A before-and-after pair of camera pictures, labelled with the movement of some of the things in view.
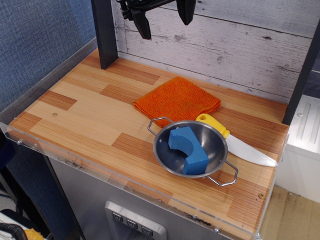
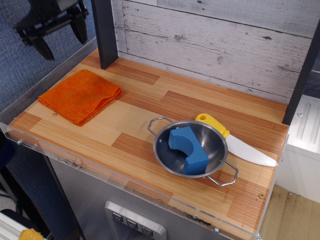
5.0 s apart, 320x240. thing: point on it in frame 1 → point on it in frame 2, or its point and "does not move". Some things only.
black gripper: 186,9 → 47,14
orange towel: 178,100 → 77,98
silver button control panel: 123,224 does not move
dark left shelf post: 106,32 does not move
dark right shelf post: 305,77 does not move
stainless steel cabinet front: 86,193 does not move
